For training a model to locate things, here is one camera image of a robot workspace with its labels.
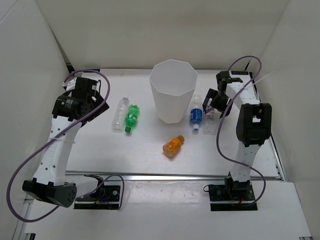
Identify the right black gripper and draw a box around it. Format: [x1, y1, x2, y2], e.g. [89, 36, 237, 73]
[202, 88, 234, 119]

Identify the white label clear bottle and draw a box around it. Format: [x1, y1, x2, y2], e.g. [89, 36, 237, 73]
[203, 105, 216, 135]

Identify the blue label water bottle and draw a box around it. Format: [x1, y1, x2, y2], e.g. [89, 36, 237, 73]
[189, 94, 203, 132]

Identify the clear unlabeled plastic bottle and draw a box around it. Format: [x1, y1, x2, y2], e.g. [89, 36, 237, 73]
[111, 96, 130, 132]

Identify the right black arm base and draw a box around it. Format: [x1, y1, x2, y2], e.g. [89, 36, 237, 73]
[203, 176, 258, 212]

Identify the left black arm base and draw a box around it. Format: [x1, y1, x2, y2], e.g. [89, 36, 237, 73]
[73, 174, 125, 210]

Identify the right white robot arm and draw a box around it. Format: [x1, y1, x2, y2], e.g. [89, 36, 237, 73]
[202, 71, 272, 200]

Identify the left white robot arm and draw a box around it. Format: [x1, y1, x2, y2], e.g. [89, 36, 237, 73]
[22, 77, 109, 208]

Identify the white octagonal plastic bin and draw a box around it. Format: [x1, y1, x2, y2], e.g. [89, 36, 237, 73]
[149, 59, 198, 124]

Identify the green plastic soda bottle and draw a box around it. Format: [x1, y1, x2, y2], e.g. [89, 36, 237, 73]
[124, 104, 140, 134]

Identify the orange juice bottle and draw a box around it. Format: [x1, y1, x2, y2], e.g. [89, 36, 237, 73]
[162, 135, 185, 157]

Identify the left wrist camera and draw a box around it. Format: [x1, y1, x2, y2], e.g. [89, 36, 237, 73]
[62, 77, 77, 92]

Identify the aluminium rail front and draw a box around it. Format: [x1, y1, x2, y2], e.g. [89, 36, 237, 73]
[66, 171, 281, 181]

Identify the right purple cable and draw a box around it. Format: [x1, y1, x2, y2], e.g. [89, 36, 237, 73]
[216, 55, 267, 205]

